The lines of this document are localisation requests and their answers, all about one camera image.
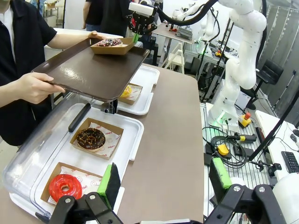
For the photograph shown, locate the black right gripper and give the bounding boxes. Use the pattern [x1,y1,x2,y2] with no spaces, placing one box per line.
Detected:
[127,14,157,44]

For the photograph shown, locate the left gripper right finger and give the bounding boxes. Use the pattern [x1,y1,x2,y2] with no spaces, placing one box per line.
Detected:
[204,157,287,224]

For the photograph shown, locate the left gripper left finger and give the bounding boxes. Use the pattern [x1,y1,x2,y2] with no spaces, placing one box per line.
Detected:
[48,162,124,224]

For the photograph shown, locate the paper liner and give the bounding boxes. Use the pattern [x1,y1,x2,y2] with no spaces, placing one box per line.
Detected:
[127,85,142,101]
[73,122,122,157]
[60,166,103,194]

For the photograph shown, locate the chocolate donut with coloured sprinkles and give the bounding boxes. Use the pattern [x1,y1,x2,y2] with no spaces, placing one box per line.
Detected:
[97,38,123,47]

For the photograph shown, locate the red glazed donut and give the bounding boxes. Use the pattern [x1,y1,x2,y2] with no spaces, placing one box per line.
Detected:
[48,174,83,203]
[40,162,110,206]

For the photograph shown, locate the dark brown serving tray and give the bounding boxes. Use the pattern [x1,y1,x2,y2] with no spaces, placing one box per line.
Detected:
[31,37,151,103]

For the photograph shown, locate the person's right forearm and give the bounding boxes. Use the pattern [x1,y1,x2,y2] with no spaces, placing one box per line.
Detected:
[0,78,23,109]

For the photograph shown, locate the person's left forearm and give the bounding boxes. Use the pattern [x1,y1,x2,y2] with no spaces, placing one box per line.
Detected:
[46,32,91,50]

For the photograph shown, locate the paper liner under chocolate donut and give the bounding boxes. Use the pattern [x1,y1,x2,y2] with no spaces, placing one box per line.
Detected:
[73,122,122,157]

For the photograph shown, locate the person dressed in black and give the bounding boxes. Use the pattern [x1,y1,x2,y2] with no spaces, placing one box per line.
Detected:
[83,0,131,38]

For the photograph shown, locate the chocolate donut with nut crumbs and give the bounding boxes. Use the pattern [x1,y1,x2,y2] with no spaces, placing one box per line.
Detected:
[76,127,106,150]

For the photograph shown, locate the paper liner under yellow donut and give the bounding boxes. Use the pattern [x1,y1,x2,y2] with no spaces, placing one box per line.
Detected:
[127,85,142,101]

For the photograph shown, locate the yellow glazed donut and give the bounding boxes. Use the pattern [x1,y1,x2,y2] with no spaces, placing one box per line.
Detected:
[117,83,143,105]
[120,85,133,98]

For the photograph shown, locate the person in black shirt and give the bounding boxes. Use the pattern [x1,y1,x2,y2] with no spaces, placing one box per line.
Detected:
[0,0,58,147]

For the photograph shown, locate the person's left hand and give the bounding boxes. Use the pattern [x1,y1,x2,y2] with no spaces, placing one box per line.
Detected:
[87,31,107,41]

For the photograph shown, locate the person's right hand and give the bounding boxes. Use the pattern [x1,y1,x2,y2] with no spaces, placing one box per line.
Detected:
[16,72,66,105]

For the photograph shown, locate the yellow black pendant device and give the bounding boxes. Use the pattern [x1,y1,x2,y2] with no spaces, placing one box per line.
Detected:
[217,144,232,156]

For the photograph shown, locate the aluminium slat platform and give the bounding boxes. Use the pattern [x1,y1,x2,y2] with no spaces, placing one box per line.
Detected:
[200,102,281,224]

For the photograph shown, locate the white step stool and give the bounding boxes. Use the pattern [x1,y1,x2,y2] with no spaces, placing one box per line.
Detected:
[162,43,185,74]

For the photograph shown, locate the white display tray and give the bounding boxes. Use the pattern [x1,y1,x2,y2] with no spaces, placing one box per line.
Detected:
[116,65,161,116]
[9,102,145,219]

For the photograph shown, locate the yellow red emergency stop button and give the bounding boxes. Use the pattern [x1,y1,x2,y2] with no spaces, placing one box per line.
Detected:
[238,112,252,128]

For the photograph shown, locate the white desk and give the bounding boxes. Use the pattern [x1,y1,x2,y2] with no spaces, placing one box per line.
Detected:
[254,109,299,182]

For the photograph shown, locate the black slanted pole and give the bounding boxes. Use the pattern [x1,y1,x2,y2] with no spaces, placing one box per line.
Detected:
[249,93,299,161]

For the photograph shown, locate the black keyboard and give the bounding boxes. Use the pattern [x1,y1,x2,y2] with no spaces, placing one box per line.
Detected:
[281,151,299,174]

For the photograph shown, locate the black office chair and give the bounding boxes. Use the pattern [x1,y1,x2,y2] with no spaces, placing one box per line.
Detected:
[242,59,285,110]

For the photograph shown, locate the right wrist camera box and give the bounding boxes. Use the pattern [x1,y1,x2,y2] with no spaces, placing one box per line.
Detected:
[128,1,157,16]

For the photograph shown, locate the coiled black cable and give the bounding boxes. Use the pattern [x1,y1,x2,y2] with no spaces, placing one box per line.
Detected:
[202,127,249,169]

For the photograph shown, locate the black arm cable sleeve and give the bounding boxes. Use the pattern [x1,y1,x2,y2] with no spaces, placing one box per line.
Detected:
[156,0,220,27]

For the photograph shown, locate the black yellow enabling handle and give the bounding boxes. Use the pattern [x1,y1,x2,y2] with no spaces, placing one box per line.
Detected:
[228,133,257,143]

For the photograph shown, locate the clear lid with black handle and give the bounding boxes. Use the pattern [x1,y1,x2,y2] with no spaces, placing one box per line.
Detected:
[2,92,119,220]

